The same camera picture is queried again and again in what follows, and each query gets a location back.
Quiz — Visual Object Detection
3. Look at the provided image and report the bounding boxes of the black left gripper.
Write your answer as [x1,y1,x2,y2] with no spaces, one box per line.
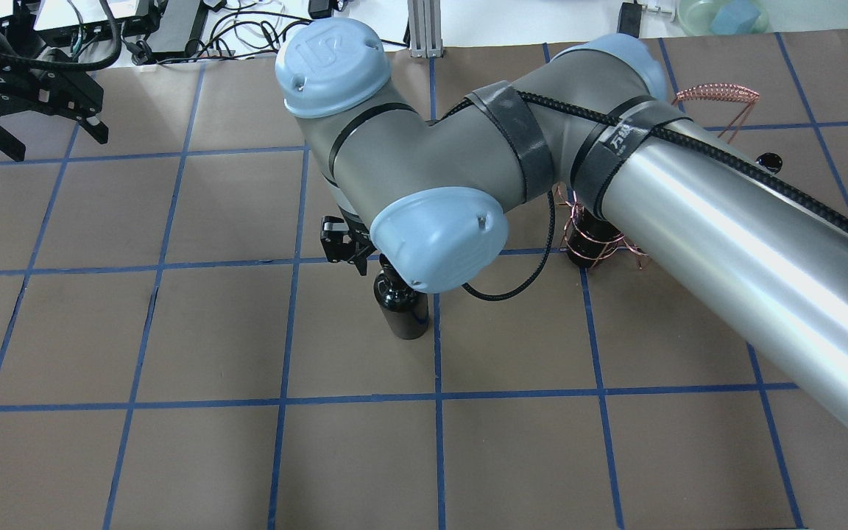
[0,65,109,162]

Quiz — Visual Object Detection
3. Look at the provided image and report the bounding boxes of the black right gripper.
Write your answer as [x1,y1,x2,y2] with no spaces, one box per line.
[320,215,377,276]

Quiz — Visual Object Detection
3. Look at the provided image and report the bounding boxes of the black wine bottle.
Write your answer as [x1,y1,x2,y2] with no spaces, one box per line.
[372,254,428,340]

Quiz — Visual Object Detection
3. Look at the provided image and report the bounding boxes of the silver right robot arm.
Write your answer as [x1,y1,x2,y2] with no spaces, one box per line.
[275,19,848,428]

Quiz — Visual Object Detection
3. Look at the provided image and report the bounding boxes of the black bottle in basket left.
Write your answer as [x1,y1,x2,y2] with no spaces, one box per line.
[565,202,623,268]

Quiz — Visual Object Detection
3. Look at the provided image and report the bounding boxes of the black power adapter brick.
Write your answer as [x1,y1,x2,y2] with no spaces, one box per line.
[147,1,208,61]

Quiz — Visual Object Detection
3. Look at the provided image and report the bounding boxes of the green bowl with blue block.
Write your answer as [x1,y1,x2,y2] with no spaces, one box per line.
[676,1,769,36]

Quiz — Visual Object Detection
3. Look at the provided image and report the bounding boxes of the aluminium frame post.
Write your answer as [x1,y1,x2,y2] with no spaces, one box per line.
[407,0,445,58]

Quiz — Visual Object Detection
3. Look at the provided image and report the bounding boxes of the copper wire wine basket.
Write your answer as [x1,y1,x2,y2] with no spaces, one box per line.
[558,83,760,269]

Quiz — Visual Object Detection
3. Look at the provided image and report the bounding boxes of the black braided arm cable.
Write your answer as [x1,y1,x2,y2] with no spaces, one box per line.
[439,88,848,301]

